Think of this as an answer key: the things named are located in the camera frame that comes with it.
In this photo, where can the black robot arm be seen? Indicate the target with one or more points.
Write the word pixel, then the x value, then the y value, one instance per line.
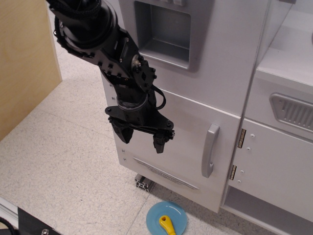
pixel 89 30

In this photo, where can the aluminium extrusion foot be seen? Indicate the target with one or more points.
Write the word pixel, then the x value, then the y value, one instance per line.
pixel 144 183

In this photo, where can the upper brass cabinet hinge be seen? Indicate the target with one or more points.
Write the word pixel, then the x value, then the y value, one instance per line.
pixel 241 138

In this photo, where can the aluminium frame rail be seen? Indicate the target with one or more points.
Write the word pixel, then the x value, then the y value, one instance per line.
pixel 9 212

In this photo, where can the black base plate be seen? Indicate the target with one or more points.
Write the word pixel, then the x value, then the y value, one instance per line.
pixel 30 225

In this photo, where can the white toy fridge cabinet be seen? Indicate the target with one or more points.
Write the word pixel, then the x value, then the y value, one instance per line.
pixel 233 38

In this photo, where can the white oven cabinet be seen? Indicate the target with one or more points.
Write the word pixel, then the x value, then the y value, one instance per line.
pixel 273 183

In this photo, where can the yellow handled utensil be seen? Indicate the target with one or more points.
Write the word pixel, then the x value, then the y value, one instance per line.
pixel 166 223

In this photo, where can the silver ice dispenser recess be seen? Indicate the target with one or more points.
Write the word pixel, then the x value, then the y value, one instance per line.
pixel 169 31

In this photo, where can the brass cabinet hinge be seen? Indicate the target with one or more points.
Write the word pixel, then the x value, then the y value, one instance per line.
pixel 241 138
pixel 233 171

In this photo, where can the light blue plate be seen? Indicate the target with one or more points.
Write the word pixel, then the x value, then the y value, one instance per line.
pixel 171 209

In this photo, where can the lower brass cabinet hinge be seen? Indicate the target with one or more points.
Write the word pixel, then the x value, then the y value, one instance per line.
pixel 233 171

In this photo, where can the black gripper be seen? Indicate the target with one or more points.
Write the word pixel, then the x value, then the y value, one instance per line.
pixel 145 118

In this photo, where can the light wooden panel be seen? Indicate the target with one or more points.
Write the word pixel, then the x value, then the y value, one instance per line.
pixel 29 69

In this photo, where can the silver oven vent panel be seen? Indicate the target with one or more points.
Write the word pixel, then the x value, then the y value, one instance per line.
pixel 292 111

